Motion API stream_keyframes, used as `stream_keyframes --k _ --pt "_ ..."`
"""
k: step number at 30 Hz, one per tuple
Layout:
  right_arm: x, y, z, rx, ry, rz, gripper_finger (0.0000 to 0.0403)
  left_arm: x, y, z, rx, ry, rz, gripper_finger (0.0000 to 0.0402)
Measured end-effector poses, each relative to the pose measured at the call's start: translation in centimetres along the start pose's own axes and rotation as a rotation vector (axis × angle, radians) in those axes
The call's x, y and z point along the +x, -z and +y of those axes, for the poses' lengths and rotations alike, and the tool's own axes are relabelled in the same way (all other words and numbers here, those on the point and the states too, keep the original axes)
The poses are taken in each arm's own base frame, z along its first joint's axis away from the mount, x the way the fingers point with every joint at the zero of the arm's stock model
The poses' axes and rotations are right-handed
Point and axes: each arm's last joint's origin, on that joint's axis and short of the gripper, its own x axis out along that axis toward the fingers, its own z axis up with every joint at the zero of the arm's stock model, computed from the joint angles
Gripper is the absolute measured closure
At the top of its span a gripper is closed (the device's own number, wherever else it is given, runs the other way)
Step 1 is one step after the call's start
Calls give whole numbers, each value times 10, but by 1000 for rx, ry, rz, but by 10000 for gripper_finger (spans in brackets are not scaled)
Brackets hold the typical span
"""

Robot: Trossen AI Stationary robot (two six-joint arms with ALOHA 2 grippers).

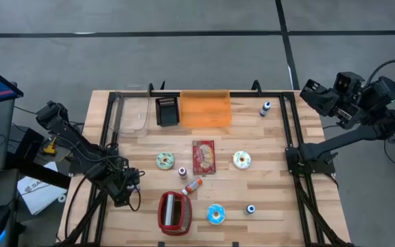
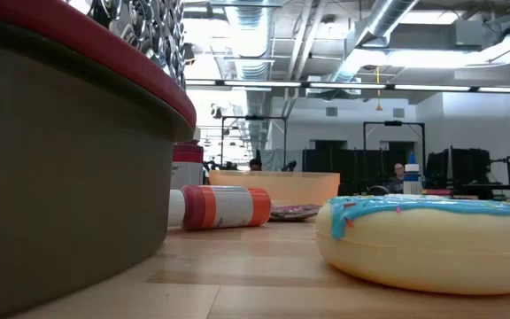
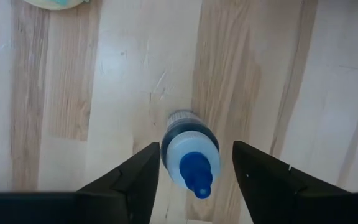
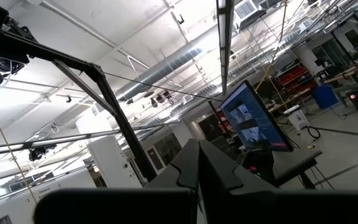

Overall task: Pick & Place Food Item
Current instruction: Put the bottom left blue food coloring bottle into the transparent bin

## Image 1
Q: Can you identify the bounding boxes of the green frosted donut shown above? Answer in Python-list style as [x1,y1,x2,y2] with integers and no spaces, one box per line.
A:
[156,152,176,171]

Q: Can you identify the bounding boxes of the black arched clamp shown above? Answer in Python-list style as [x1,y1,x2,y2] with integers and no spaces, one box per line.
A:
[250,79,264,95]

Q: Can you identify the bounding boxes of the black base cable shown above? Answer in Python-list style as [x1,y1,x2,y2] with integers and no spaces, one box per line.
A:
[64,171,87,241]

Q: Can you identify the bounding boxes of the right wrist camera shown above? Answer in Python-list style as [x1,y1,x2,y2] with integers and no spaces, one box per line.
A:
[333,71,366,104]

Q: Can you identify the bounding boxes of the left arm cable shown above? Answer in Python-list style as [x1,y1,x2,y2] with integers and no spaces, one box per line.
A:
[108,143,143,212]

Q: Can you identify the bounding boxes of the orange plastic bin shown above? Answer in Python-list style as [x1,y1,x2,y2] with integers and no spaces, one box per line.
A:
[179,89,233,129]

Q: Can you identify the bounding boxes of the black aluminium frame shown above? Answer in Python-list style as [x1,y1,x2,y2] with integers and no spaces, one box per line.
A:
[55,88,356,247]

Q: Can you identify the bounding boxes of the black slotted holder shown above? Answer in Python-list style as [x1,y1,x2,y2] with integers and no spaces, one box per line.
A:
[155,96,180,128]

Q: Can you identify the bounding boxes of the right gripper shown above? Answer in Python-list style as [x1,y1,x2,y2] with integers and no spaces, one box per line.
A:
[299,79,366,130]

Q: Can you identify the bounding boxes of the orange capped bottle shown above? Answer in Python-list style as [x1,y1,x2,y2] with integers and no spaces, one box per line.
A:
[181,176,204,197]

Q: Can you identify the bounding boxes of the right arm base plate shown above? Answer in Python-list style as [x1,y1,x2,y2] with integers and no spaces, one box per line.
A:
[285,145,336,175]

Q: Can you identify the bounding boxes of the white frosted donut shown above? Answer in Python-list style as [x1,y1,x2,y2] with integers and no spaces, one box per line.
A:
[232,150,252,170]

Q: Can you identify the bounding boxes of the blue frosted donut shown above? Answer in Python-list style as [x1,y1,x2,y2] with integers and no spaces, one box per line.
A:
[206,203,226,226]

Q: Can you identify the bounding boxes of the yellow tool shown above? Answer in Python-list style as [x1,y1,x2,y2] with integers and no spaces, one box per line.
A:
[40,137,59,157]

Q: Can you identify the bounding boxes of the white paper bag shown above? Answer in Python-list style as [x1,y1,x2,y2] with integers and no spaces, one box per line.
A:
[16,161,69,216]

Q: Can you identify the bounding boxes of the black box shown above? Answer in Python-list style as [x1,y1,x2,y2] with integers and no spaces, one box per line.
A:
[14,126,46,162]

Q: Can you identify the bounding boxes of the black diagonal beam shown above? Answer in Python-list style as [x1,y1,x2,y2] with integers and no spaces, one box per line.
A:
[4,153,71,190]

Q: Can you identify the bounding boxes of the red wire basket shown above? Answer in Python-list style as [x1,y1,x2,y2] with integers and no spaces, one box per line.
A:
[157,190,193,237]

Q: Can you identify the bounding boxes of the clear acrylic tray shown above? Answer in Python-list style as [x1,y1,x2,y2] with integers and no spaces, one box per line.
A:
[110,91,151,138]

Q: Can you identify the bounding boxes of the red popcorn box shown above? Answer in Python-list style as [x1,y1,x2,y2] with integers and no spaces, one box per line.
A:
[191,139,217,176]

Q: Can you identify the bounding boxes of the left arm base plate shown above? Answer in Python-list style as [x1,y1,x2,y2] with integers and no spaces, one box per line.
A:
[69,158,94,176]

